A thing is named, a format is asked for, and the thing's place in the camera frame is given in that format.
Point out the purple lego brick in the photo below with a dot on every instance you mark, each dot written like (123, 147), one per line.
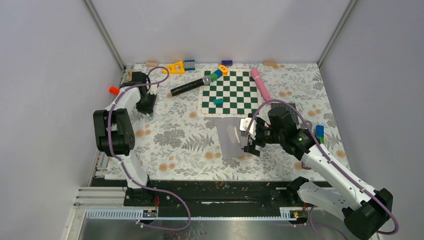
(227, 62)

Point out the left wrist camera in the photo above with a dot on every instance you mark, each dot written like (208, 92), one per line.
(153, 89)

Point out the floral table cloth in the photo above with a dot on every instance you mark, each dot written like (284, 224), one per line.
(179, 144)

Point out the teal cube block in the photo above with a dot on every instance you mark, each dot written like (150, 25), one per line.
(218, 101)

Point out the colourful block chain toy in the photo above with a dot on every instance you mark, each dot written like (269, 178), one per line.
(221, 71)

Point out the black toy microphone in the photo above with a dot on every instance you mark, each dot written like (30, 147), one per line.
(204, 81)

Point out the wooden cylinder block right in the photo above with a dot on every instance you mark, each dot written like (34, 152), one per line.
(271, 64)

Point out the wooden cylinder block left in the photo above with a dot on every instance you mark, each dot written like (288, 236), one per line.
(151, 64)

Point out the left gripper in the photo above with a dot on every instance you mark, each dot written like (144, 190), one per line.
(148, 109)

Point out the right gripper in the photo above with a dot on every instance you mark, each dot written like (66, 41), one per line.
(261, 123)

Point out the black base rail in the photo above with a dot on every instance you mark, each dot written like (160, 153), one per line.
(214, 199)

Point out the orange cap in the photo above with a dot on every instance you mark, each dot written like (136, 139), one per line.
(113, 90)

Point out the blue lego brick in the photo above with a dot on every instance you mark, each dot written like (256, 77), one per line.
(189, 65)

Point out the rainbow lego stack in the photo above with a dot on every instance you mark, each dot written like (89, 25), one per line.
(320, 133)

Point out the yellow triangle toy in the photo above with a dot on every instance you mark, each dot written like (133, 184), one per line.
(175, 68)

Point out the wooden cylinder block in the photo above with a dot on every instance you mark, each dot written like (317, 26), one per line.
(151, 64)
(271, 64)

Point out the grey lego baseplate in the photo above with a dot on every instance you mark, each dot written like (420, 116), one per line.
(291, 109)

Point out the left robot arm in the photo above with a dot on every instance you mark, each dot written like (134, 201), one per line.
(114, 134)

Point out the green white chessboard mat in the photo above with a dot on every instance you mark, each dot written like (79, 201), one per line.
(239, 93)

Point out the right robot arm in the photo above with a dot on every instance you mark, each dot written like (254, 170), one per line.
(362, 208)

